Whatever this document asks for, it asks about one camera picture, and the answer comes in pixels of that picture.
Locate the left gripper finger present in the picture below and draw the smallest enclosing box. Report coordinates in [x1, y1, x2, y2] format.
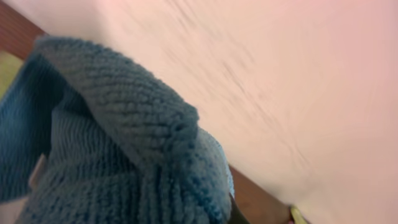
[228, 194, 250, 224]

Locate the blue microfiber cloth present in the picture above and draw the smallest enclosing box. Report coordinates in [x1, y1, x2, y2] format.
[1, 36, 234, 223]

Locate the folded green cloth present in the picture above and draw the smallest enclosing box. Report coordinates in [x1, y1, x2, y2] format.
[0, 51, 23, 98]

